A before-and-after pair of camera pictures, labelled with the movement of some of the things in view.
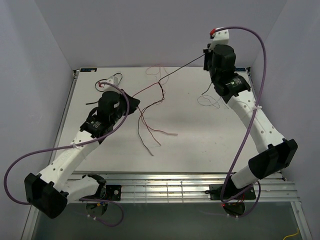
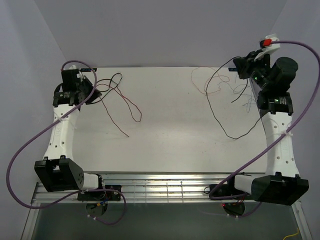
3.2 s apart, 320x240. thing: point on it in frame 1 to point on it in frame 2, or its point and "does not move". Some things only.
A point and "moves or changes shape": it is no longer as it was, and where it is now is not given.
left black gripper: (133, 103) to (95, 94)
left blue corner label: (88, 69) does not move
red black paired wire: (163, 94) moves or changes shape
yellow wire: (284, 238) does not move
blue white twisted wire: (212, 100) moves or changes shape
